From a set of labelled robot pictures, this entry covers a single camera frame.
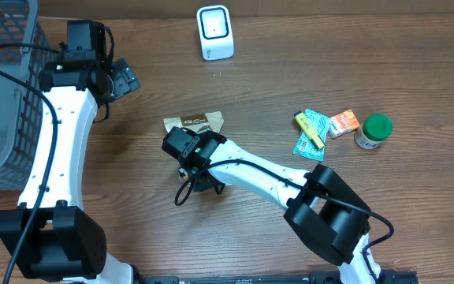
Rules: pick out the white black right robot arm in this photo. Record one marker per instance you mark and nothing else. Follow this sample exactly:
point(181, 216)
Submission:
point(323, 211)

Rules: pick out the grey plastic mesh basket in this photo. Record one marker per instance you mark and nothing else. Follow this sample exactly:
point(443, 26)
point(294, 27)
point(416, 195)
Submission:
point(24, 51)

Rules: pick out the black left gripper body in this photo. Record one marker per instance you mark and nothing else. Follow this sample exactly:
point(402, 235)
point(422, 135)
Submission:
point(124, 79)

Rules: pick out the orange tissue packet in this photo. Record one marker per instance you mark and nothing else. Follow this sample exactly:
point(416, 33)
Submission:
point(343, 123)

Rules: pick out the green lid jar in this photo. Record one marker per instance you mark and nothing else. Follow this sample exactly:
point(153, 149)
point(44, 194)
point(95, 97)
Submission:
point(374, 130)

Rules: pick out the white barcode scanner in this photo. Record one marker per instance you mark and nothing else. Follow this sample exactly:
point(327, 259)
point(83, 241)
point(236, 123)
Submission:
point(215, 32)

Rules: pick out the teal wet wipes packet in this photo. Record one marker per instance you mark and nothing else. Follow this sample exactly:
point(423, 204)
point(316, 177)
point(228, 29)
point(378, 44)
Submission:
point(304, 147)

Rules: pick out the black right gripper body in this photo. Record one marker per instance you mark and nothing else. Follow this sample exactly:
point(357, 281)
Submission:
point(202, 183)

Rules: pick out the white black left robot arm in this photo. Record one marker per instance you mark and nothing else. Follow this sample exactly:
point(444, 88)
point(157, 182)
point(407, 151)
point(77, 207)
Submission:
point(48, 235)

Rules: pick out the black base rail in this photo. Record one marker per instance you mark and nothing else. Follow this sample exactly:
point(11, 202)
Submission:
point(322, 277)

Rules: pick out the beige brown snack bag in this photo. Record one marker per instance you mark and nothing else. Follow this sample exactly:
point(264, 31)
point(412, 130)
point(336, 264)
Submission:
point(199, 120)

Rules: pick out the yellow glue stick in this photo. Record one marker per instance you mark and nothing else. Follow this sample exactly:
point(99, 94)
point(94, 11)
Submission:
point(309, 130)

